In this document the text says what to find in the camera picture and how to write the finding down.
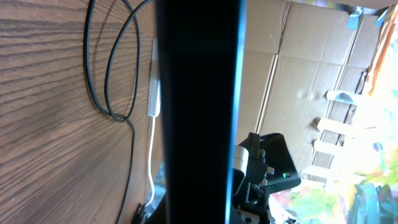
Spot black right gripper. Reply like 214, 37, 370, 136
233, 149, 274, 224

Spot blue-screen Galaxy smartphone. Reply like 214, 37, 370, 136
155, 0, 247, 223

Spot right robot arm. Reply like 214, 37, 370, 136
230, 133, 301, 223

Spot white power strip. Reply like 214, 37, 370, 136
147, 37, 161, 117

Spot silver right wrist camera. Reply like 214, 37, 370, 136
233, 145, 249, 173

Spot white power strip cord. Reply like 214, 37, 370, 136
144, 115, 156, 208

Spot cardboard wall panel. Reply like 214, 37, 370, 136
236, 1, 385, 183

